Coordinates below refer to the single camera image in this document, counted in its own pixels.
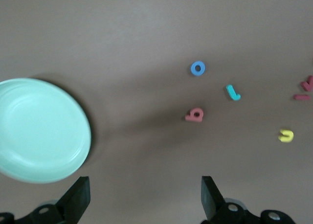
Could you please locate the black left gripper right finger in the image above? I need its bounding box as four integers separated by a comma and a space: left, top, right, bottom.
201, 176, 295, 224

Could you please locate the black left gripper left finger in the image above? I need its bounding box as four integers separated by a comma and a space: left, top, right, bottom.
0, 176, 91, 224

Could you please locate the pink letter b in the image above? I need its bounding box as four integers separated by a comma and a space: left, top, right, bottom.
184, 107, 204, 123

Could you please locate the teal letter l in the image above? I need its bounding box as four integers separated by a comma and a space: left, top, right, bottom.
225, 84, 242, 101

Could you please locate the blue letter o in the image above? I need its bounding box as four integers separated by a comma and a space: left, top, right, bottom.
190, 60, 206, 77

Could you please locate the light green plate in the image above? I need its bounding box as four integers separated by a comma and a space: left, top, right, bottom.
0, 77, 92, 184

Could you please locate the yellow letter n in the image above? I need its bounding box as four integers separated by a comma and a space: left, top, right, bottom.
278, 129, 294, 143

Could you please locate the red letter k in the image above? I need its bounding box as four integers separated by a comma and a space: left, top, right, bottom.
300, 75, 313, 91

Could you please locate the brown table cover sheet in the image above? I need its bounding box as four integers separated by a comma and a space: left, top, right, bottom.
0, 0, 313, 224

